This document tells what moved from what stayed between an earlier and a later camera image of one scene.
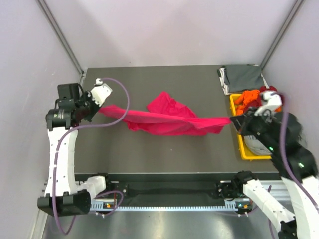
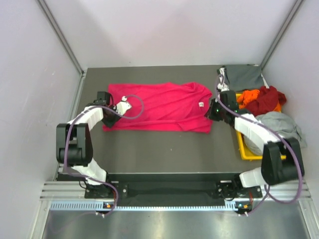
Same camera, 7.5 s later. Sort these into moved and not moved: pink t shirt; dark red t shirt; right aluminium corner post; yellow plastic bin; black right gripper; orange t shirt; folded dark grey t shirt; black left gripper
Moved: pink t shirt; black right gripper; black left gripper
Not moved: orange t shirt; yellow plastic bin; right aluminium corner post; folded dark grey t shirt; dark red t shirt
